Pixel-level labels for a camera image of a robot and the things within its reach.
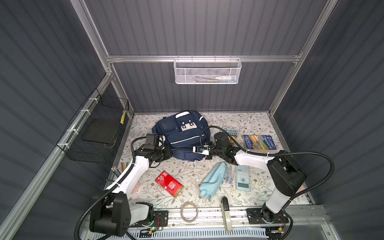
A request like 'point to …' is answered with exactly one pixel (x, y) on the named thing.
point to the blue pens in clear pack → (230, 175)
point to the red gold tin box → (169, 184)
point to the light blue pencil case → (214, 180)
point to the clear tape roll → (181, 209)
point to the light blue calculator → (242, 178)
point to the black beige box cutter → (226, 213)
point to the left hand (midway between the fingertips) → (172, 153)
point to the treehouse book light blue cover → (233, 133)
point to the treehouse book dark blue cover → (259, 142)
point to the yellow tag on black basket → (123, 118)
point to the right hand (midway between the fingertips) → (198, 145)
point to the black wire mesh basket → (91, 137)
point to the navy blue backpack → (182, 131)
